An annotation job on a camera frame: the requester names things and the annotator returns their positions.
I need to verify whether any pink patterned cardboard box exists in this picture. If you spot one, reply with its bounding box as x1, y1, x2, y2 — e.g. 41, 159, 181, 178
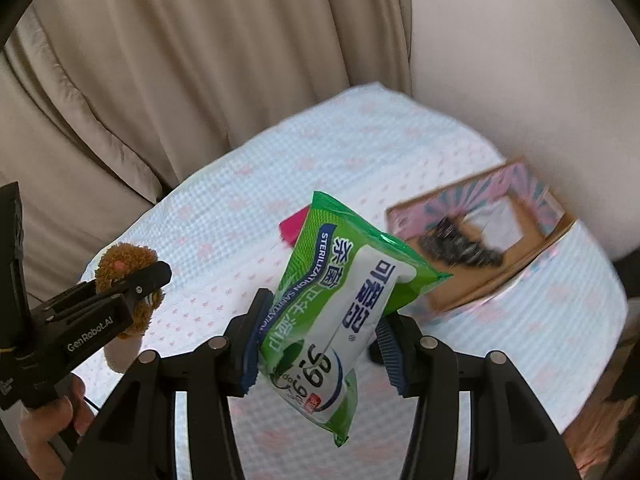
385, 157, 579, 317

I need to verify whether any black fuzzy cloth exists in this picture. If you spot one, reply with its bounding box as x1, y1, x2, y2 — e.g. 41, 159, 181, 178
417, 215, 505, 270

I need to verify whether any person's left hand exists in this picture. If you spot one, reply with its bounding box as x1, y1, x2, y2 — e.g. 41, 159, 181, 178
19, 374, 97, 480

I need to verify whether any pink pouch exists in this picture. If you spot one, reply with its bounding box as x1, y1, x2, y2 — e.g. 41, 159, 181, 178
279, 205, 313, 249

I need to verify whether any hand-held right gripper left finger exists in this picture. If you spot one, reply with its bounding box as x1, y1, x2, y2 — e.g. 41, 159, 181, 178
63, 287, 274, 480

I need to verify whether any brown plush toy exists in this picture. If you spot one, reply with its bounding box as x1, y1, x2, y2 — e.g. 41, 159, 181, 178
94, 242, 167, 374

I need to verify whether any beige curtain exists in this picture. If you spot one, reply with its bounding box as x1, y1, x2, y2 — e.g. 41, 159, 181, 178
0, 0, 413, 306

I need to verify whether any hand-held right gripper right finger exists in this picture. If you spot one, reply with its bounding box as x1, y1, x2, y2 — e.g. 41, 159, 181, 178
376, 310, 581, 480

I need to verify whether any white pink-dotted tablecloth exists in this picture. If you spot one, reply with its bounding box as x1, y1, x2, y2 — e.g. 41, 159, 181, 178
75, 81, 630, 480

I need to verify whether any green wet wipes pack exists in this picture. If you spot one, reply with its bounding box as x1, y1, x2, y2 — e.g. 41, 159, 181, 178
257, 190, 453, 448

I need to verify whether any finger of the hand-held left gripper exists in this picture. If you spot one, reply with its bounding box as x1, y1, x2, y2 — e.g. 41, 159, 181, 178
75, 261, 173, 333

